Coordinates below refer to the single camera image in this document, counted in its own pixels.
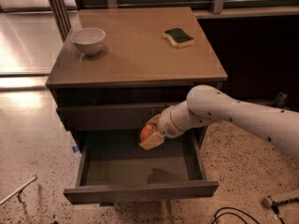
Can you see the brown drawer cabinet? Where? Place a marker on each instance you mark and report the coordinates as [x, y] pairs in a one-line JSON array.
[[137, 64]]

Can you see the small grey floor box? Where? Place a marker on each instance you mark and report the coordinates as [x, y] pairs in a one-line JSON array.
[[280, 99]]

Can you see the blue tape piece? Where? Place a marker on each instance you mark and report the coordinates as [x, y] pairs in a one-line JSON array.
[[75, 149]]

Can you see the red apple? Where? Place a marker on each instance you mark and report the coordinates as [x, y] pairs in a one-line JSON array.
[[146, 131]]

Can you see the grey power strip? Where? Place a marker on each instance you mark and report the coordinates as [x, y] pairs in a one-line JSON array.
[[281, 198]]

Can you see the green yellow sponge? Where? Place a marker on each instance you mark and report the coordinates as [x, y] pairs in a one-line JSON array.
[[178, 38]]

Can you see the metal rod on floor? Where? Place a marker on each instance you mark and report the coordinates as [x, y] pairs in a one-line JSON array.
[[19, 192]]

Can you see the white ceramic bowl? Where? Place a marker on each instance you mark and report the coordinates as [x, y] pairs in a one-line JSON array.
[[89, 41]]

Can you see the open middle drawer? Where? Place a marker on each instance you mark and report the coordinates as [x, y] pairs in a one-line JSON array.
[[114, 168]]

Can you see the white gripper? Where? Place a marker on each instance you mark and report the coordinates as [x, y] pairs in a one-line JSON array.
[[166, 123]]

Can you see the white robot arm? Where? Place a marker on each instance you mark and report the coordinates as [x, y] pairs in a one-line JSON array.
[[205, 105]]

